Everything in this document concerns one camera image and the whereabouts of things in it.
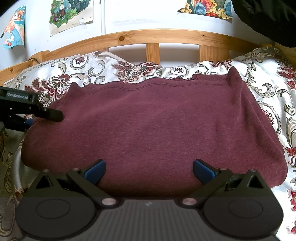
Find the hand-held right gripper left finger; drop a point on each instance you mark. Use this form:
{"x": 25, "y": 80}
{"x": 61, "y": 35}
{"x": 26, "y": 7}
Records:
{"x": 94, "y": 172}

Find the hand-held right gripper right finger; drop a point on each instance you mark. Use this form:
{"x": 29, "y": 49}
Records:
{"x": 203, "y": 172}

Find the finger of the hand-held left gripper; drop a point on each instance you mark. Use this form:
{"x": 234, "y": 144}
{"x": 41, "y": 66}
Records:
{"x": 19, "y": 124}
{"x": 52, "y": 114}

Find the maroon sweater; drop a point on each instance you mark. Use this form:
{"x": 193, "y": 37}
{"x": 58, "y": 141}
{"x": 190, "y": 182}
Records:
{"x": 150, "y": 127}

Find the floral satin blanket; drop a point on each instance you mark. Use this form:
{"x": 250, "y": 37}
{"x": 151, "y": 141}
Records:
{"x": 81, "y": 69}

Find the wooden bed headboard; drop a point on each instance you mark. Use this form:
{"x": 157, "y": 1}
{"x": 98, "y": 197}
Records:
{"x": 138, "y": 37}

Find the black cloth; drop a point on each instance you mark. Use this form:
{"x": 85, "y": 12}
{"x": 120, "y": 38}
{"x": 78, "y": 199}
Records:
{"x": 266, "y": 18}

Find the anime girl wall poster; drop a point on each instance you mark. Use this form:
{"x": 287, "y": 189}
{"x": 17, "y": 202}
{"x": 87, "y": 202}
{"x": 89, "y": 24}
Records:
{"x": 15, "y": 30}

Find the cartoon child wall poster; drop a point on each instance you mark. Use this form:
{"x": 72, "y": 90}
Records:
{"x": 67, "y": 14}

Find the white wall pipe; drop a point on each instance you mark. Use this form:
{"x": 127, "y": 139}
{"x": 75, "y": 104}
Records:
{"x": 103, "y": 16}

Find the flower wall poster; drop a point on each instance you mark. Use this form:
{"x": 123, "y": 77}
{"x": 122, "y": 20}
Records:
{"x": 208, "y": 8}

